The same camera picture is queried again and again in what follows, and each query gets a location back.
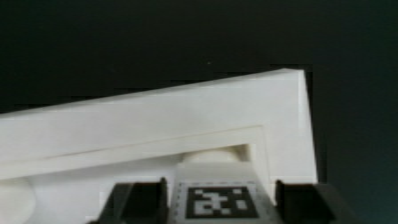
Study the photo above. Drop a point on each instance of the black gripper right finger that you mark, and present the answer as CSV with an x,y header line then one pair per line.
x,y
310,204

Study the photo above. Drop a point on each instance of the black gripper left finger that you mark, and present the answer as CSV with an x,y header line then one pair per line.
x,y
136,204

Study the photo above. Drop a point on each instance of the white table leg with tag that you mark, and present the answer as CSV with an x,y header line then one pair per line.
x,y
220,195

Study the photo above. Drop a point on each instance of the white square tabletop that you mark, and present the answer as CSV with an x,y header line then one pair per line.
x,y
81,146

